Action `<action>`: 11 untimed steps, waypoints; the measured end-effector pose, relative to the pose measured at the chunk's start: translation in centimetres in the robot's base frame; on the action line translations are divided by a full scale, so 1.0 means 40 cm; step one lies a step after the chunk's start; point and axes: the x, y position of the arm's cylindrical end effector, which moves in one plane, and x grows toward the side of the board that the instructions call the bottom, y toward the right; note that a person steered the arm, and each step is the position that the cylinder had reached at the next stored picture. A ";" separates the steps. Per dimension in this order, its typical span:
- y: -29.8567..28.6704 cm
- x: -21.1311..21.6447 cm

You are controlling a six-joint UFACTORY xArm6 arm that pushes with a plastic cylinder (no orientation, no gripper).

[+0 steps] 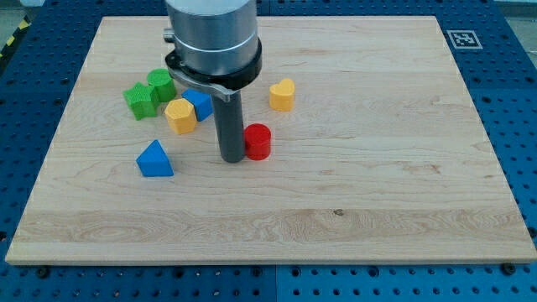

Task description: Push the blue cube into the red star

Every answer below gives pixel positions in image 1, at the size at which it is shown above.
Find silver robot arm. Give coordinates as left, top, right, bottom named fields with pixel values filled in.
left=164, top=0, right=262, bottom=102

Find blue cube block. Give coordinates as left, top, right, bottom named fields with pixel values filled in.
left=181, top=89, right=213, bottom=122

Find green star block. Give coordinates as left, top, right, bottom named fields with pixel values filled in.
left=123, top=82, right=159, bottom=120

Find red cylinder block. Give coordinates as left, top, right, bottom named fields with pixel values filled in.
left=244, top=123, right=272, bottom=160

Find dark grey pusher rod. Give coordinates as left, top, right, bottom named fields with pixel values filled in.
left=211, top=92, right=245, bottom=163

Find yellow heart block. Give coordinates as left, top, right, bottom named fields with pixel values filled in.
left=269, top=78, right=295, bottom=112

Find yellow hexagon block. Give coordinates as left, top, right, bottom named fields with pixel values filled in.
left=164, top=98, right=197, bottom=134

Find light wooden board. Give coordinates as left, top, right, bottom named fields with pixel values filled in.
left=6, top=17, right=536, bottom=266

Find blue triangle block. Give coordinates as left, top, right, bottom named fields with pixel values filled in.
left=136, top=140, right=174, bottom=177

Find green cylinder block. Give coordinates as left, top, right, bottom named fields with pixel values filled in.
left=147, top=69, right=177, bottom=102

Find white fiducial marker tag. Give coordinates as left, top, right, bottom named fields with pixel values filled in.
left=446, top=29, right=482, bottom=49

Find black bolt left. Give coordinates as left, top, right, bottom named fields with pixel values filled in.
left=35, top=267, right=50, bottom=279

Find black bolt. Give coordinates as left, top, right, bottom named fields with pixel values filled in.
left=501, top=263, right=517, bottom=276
left=35, top=267, right=50, bottom=279

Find black bolt right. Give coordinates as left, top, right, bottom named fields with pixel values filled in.
left=501, top=263, right=517, bottom=276

